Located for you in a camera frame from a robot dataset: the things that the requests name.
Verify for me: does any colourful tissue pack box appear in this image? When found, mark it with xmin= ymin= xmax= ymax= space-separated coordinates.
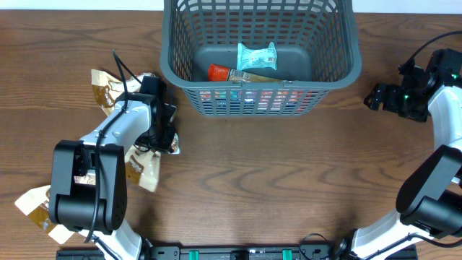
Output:
xmin=196 ymin=90 xmax=315 ymax=116

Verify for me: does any orange cracker sleeve package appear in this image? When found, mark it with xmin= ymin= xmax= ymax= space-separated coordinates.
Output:
xmin=208 ymin=64 xmax=280 ymax=82

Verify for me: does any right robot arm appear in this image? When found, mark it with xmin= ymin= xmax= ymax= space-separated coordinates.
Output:
xmin=332 ymin=48 xmax=461 ymax=259

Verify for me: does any tan snack pouch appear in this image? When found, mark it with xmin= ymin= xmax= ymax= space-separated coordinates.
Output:
xmin=124 ymin=133 xmax=180 ymax=192
xmin=91 ymin=69 xmax=154 ymax=116
xmin=14 ymin=184 xmax=75 ymax=245

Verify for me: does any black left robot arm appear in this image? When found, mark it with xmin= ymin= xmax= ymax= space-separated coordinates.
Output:
xmin=48 ymin=77 xmax=176 ymax=259

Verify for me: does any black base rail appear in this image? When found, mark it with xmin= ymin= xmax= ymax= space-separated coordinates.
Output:
xmin=56 ymin=243 xmax=419 ymax=260

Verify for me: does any light teal tissue packet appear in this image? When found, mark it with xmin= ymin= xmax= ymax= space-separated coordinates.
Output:
xmin=237 ymin=42 xmax=277 ymax=71

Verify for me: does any grey plastic basket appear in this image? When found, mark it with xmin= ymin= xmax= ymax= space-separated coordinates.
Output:
xmin=160 ymin=0 xmax=362 ymax=117

